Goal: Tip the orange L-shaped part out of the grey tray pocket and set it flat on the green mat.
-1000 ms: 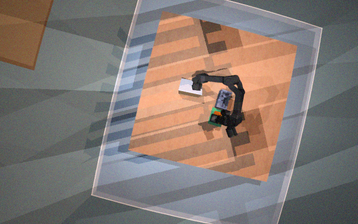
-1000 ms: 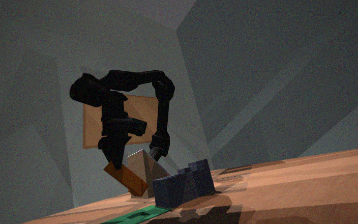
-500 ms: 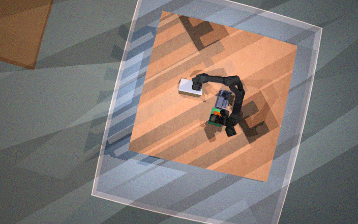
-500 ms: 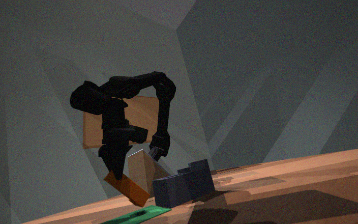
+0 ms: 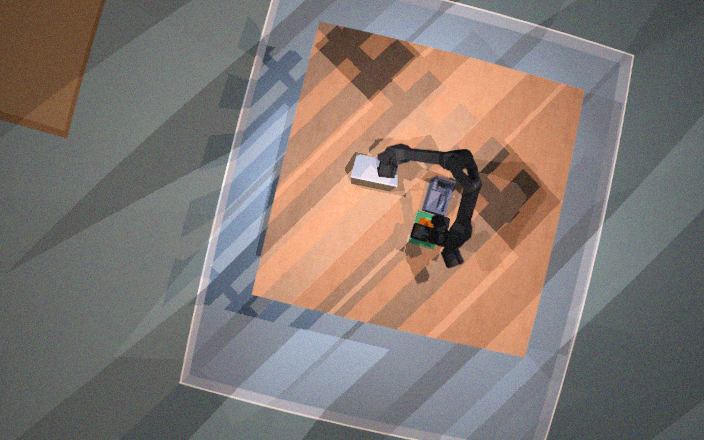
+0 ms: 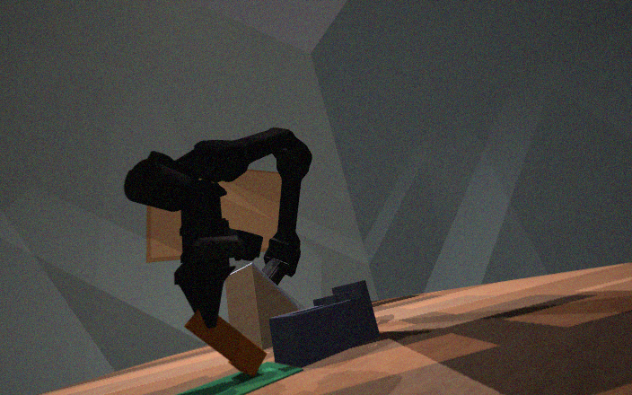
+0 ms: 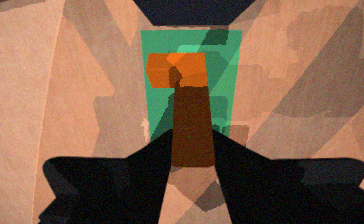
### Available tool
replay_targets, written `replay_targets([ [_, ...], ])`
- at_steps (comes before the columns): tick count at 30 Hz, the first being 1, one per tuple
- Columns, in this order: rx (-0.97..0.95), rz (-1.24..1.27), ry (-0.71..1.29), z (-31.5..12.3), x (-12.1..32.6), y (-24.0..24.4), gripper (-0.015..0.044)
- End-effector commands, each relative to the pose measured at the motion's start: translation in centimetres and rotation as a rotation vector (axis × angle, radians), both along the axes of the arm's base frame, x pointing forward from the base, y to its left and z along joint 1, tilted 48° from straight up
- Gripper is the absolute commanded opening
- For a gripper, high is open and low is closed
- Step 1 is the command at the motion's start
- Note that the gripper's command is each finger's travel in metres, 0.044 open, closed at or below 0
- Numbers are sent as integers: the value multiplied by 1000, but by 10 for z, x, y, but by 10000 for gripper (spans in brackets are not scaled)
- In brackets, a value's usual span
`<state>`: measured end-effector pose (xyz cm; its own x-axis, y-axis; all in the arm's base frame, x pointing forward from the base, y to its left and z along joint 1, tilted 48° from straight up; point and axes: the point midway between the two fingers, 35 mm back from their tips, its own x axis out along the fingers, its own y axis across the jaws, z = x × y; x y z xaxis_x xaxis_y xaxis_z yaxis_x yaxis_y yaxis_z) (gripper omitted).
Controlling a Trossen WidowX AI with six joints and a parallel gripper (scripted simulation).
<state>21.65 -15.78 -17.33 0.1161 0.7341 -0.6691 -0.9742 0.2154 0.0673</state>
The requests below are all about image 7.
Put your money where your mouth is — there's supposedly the orange l-shaped part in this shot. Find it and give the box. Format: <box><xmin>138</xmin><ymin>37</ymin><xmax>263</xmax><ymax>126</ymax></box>
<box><xmin>145</xmin><ymin>53</ymin><xmax>216</xmax><ymax>167</ymax></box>

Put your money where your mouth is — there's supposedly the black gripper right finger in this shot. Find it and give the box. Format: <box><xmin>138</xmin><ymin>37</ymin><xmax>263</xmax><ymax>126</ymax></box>
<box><xmin>212</xmin><ymin>129</ymin><xmax>364</xmax><ymax>224</ymax></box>

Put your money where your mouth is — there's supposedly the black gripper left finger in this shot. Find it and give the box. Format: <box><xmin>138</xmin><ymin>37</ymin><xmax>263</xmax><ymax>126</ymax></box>
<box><xmin>42</xmin><ymin>129</ymin><xmax>173</xmax><ymax>224</ymax></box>

